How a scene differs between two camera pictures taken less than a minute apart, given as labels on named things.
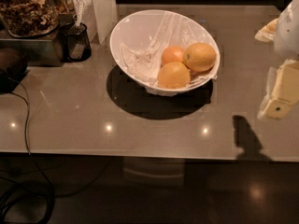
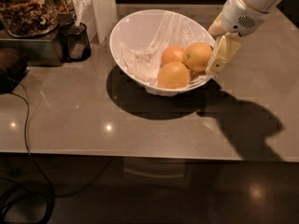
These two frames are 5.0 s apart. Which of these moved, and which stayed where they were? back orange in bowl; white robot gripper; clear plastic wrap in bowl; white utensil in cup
Moved: white robot gripper
Stayed: clear plastic wrap in bowl; white utensil in cup; back orange in bowl
